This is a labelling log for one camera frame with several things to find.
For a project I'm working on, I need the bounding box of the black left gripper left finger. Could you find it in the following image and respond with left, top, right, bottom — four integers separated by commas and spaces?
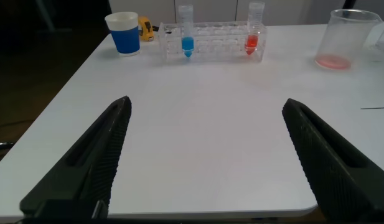
19, 95, 133, 220

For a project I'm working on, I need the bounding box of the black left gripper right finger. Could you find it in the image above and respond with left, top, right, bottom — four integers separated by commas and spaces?
281, 98, 384, 224

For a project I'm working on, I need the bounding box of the clear beaker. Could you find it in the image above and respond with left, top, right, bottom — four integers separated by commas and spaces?
314, 8, 383, 71

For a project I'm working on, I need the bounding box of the test tube with red liquid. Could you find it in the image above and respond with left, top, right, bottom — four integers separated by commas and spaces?
244, 1, 266, 56

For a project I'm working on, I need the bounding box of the test tube with blue liquid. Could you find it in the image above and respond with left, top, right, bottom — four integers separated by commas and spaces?
178, 4, 195, 58

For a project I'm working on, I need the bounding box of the blue and white paper cup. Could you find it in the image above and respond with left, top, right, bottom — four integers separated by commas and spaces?
104, 11, 141, 57

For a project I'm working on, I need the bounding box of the yellow tape measure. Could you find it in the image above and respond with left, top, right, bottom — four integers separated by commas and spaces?
138, 16, 163, 42

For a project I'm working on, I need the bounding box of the white folding partition screen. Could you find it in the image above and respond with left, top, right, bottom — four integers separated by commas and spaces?
108, 0, 345, 27

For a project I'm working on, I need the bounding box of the black floor cable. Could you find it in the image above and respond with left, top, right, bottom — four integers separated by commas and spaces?
0, 120, 35, 130

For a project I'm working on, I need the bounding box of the metal chair frame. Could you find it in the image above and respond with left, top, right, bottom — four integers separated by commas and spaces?
0, 142, 16, 153

